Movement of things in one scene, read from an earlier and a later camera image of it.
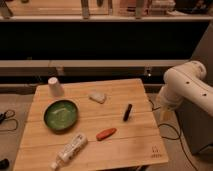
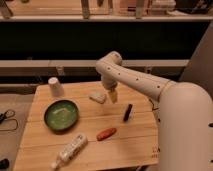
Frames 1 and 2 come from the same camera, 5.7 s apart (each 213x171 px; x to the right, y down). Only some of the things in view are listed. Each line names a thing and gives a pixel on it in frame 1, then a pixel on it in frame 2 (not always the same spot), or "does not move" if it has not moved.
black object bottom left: [4, 164] does not move
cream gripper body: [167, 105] to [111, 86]
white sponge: [99, 97] does not move
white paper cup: [55, 89] does not move
